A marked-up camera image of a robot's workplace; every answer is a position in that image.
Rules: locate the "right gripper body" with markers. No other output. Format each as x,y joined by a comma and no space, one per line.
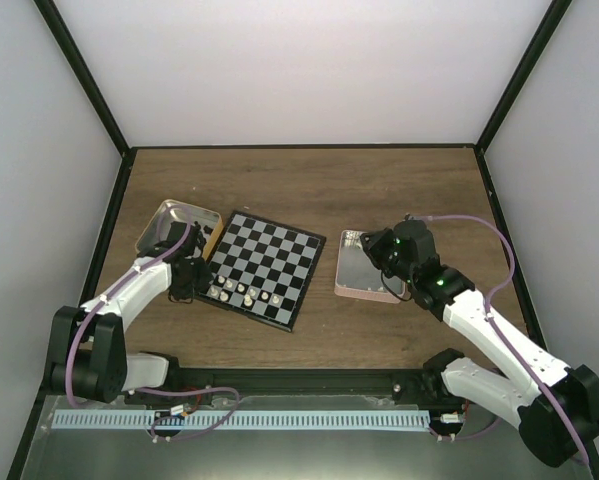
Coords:
382,257

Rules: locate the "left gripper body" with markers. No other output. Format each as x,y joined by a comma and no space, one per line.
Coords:
195,282

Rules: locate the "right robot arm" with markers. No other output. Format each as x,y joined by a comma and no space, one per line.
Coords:
553,406

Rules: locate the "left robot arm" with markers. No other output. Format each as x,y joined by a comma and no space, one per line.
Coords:
87,359

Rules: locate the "pink tin tray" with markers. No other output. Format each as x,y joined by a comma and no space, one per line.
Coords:
357,278

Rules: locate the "yellow tin tray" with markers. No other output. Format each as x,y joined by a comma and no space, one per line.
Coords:
169,222

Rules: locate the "black and silver chessboard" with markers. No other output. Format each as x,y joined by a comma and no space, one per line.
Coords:
268,256

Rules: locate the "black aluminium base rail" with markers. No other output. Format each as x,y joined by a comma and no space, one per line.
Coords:
420,387

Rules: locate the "blue slotted cable duct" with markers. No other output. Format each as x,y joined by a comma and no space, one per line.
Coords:
416,421

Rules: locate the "right black frame post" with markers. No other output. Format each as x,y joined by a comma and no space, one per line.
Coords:
544,32

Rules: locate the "black frame post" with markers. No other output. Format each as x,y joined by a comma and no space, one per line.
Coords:
544,32
70,50

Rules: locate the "left black frame post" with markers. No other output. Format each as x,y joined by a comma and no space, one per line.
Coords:
70,50

